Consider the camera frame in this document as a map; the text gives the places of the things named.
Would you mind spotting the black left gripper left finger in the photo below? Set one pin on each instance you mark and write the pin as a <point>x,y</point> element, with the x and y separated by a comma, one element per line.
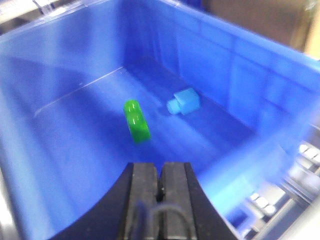
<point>113,215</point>

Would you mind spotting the blue plastic bin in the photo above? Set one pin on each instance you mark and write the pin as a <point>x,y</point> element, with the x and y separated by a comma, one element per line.
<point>64,137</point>

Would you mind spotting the green block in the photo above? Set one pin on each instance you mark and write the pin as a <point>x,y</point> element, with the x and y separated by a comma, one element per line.
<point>136,121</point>

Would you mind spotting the light blue block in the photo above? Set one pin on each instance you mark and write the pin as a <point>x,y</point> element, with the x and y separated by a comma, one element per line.
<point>184,102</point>

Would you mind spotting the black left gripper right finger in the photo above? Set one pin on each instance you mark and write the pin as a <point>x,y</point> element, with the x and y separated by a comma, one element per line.
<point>188,214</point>

